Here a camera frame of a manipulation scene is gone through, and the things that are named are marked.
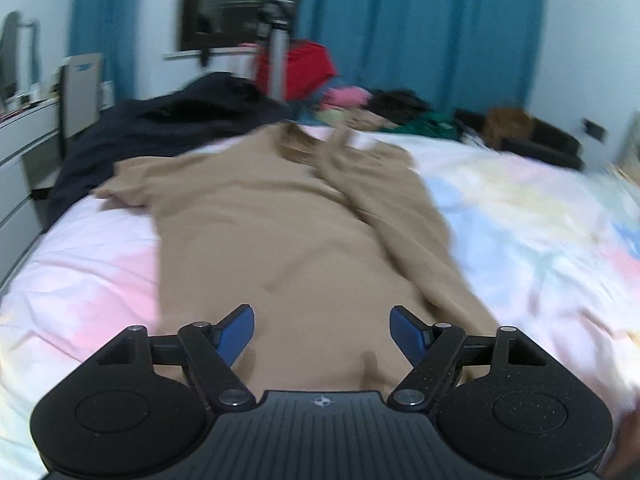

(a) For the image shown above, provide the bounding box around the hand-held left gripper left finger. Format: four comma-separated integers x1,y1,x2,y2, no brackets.
95,304,257,411

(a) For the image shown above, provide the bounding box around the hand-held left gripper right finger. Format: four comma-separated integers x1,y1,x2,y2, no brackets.
387,304,549,411

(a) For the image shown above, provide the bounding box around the tan t-shirt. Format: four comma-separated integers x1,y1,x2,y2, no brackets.
92,122,501,396

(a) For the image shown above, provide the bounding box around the pastel tie-dye bed sheet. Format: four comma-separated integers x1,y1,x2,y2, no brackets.
0,125,640,480

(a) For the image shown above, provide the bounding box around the green garment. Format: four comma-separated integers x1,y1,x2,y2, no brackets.
380,110,461,141

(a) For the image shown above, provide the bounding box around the tan garment in pile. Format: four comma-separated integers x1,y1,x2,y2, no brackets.
345,110,396,131

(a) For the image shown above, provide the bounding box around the black garment pile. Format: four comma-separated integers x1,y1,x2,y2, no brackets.
367,89,433,126

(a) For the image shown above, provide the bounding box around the dark navy blanket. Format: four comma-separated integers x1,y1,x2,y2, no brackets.
47,72,301,231

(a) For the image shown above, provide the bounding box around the black armchair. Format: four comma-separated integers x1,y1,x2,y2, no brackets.
455,107,586,171

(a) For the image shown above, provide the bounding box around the pink garment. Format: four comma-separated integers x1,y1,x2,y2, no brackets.
322,86,373,108

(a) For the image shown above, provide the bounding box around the red cloth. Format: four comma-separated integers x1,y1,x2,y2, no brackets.
255,42,338,101

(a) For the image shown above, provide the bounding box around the silver tripod stand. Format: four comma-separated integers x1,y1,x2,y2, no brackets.
247,0,296,103

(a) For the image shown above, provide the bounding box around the white dresser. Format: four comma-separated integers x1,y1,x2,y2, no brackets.
0,95,63,281

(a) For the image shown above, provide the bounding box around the grey backed chair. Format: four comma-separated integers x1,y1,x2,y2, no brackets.
57,52,106,136

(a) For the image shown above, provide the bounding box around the wide blue curtain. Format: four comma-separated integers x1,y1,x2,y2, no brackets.
295,0,548,116

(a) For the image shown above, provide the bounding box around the dark framed window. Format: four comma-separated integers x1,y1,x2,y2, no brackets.
180,0,308,53

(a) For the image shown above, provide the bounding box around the narrow blue curtain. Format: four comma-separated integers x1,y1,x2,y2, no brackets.
67,0,143,106

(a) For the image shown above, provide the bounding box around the wavy framed mirror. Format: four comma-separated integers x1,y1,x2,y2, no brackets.
0,10,41,106

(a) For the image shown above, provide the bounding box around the black wall socket with charger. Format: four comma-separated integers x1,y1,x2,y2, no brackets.
582,117,608,143

